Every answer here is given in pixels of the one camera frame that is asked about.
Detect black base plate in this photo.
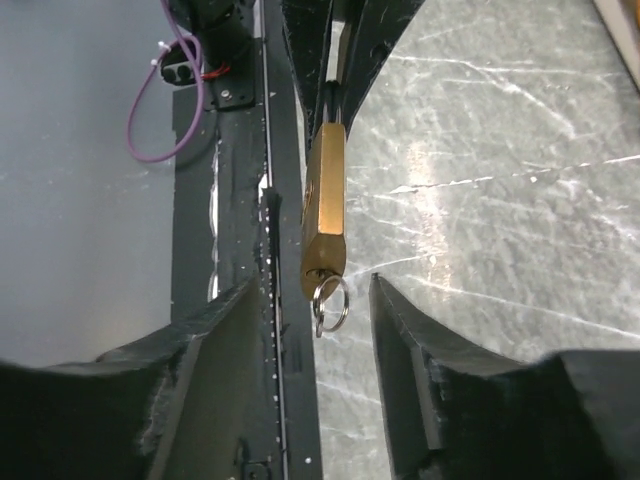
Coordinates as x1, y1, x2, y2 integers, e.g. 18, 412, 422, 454
161, 1, 323, 479

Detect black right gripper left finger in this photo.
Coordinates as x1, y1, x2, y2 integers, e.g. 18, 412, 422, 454
1, 278, 260, 479

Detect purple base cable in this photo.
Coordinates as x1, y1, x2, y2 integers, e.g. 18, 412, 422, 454
127, 0, 207, 164

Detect brass padlock key ring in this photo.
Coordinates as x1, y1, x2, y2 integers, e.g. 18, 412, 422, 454
311, 273, 350, 339

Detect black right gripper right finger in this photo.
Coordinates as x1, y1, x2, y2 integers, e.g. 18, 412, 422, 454
369, 275, 639, 479

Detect brass padlock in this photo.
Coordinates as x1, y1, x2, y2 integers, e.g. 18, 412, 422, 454
300, 81, 346, 299

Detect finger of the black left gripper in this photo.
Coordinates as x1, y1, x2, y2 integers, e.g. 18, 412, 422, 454
339, 0, 424, 130
281, 0, 333, 145

